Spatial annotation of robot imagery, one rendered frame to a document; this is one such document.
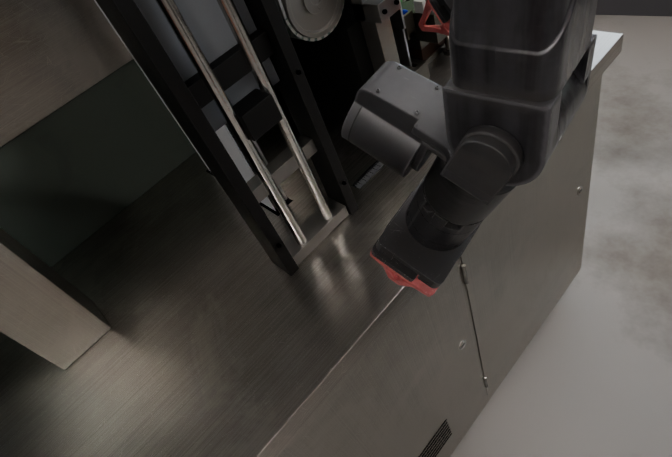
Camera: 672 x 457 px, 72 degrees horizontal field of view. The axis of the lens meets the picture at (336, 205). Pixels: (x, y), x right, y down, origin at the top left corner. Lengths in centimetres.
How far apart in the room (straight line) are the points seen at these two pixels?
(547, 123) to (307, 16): 58
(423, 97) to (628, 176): 176
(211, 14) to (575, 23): 42
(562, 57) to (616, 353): 142
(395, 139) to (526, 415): 127
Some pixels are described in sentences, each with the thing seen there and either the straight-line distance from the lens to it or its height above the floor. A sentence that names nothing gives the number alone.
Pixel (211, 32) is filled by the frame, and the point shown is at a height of 126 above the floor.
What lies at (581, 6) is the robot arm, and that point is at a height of 133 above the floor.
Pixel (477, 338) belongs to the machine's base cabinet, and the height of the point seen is 47.
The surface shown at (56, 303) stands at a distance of 81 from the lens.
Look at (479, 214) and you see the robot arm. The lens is 35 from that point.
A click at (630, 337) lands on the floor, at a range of 166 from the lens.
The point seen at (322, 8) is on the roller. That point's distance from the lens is 80.
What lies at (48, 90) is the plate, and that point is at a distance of 97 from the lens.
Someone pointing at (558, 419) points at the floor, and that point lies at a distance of 153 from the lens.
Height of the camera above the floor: 145
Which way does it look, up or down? 43 degrees down
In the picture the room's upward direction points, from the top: 24 degrees counter-clockwise
